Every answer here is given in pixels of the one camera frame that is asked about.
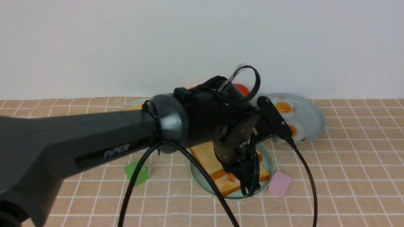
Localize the pink cube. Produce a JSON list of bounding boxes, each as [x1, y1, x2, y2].
[[267, 171, 293, 199]]

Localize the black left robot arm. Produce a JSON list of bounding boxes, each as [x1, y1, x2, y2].
[[1, 76, 260, 227]]

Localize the grey-blue egg plate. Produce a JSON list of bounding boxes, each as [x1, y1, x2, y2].
[[252, 92, 326, 145]]

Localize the toast slice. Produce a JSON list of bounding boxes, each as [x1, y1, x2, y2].
[[120, 101, 146, 111], [189, 141, 263, 182], [214, 164, 270, 197]]

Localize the blue bread plate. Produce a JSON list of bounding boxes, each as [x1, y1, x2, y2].
[[120, 98, 150, 111]]

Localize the red pomegranate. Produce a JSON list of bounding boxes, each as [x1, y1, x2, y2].
[[233, 84, 250, 96]]

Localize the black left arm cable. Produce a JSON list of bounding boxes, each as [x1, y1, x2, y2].
[[118, 65, 318, 227]]

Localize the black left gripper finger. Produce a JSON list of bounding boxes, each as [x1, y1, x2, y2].
[[234, 145, 261, 196]]

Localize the fried egg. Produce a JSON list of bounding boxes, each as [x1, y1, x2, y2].
[[285, 118, 306, 142], [271, 96, 295, 119]]

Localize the front fried egg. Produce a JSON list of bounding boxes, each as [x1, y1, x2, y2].
[[285, 118, 306, 142]]

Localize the teal centre plate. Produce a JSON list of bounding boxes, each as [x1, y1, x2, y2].
[[189, 142, 274, 201]]

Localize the checkered peach tablecloth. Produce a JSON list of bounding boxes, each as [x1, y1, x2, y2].
[[0, 96, 404, 227]]

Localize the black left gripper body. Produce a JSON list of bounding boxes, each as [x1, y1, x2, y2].
[[213, 112, 259, 174]]

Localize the green cube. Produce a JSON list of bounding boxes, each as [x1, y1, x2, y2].
[[124, 160, 149, 187]]

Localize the back fried egg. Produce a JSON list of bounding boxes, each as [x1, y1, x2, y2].
[[271, 96, 295, 119]]

